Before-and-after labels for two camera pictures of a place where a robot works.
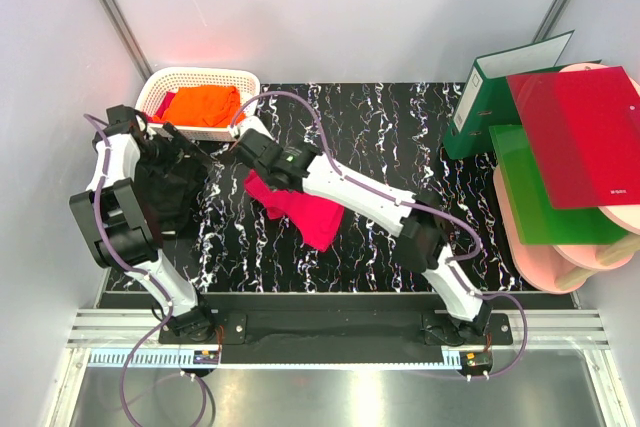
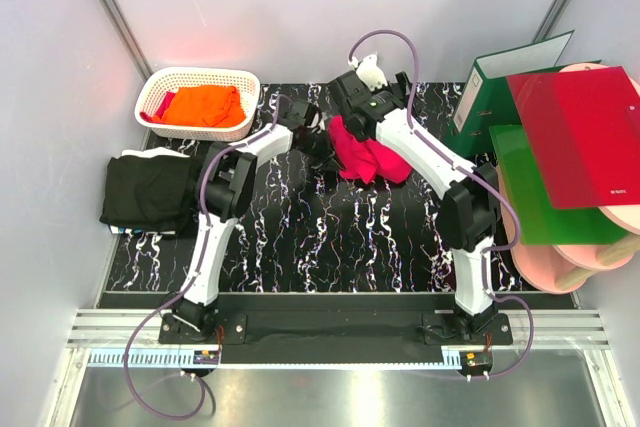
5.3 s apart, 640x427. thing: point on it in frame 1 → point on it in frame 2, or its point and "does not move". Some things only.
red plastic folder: (584, 129) does not move
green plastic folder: (538, 222) does not move
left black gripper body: (163, 154) → (315, 146)
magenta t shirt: (319, 223) → (365, 159)
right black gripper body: (270, 140) → (401, 81)
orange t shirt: (217, 106) does not move
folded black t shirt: (171, 191) does not move
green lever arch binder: (487, 99) does not move
